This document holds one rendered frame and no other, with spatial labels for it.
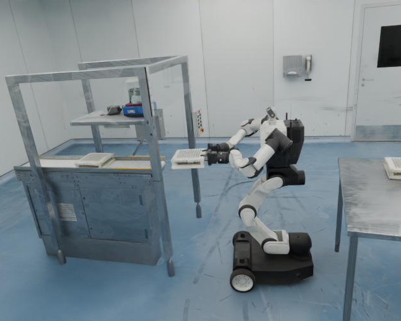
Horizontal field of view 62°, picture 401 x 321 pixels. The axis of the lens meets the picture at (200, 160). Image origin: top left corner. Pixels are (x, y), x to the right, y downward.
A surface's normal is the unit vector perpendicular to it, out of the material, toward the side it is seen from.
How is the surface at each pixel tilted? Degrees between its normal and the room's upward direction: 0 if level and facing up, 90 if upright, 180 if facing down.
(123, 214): 90
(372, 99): 90
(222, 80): 90
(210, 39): 90
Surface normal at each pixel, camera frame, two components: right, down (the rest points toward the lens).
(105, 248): -0.25, 0.36
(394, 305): -0.08, -0.93
